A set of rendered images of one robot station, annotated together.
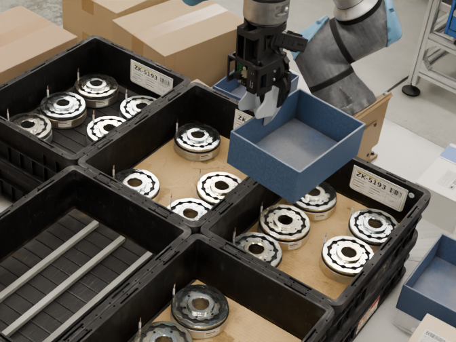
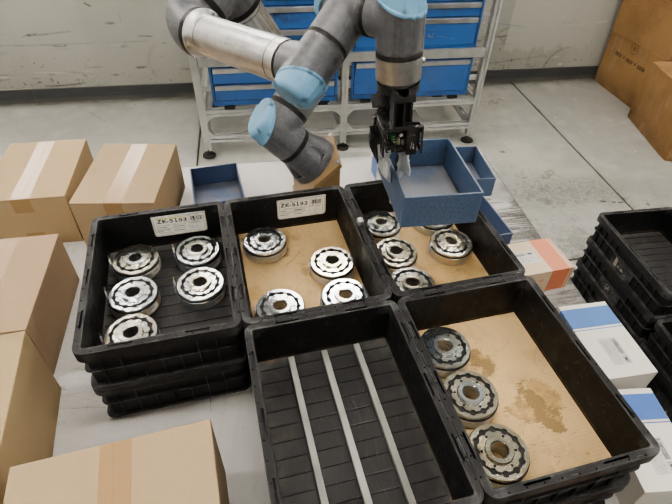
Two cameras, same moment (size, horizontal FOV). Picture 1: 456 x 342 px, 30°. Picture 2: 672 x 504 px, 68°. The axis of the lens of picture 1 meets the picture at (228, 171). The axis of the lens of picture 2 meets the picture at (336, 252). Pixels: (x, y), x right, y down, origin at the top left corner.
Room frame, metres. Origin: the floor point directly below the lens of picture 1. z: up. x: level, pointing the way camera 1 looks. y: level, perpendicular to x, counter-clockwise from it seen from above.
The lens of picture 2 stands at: (0.76, 0.61, 1.67)
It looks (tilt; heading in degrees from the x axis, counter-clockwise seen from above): 43 degrees down; 314
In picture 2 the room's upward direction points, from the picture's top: 2 degrees clockwise
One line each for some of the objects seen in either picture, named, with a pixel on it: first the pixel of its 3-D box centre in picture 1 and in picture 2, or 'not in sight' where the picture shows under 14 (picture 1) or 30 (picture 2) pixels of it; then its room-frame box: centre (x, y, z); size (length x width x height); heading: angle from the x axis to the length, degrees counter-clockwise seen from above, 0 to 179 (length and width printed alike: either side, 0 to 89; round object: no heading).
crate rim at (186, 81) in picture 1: (85, 95); (160, 269); (1.54, 0.33, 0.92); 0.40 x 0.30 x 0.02; 150
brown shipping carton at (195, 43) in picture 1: (180, 47); (133, 194); (2.02, 0.17, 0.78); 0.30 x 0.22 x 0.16; 137
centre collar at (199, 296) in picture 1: (200, 304); (444, 345); (1.02, 0.02, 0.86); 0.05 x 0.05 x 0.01
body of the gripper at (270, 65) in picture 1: (260, 52); (397, 115); (1.24, -0.03, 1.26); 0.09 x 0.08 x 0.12; 142
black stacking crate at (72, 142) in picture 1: (85, 114); (165, 286); (1.54, 0.33, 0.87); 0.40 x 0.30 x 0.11; 150
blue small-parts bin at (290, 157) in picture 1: (296, 143); (426, 180); (1.21, -0.11, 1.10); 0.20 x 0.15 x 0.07; 144
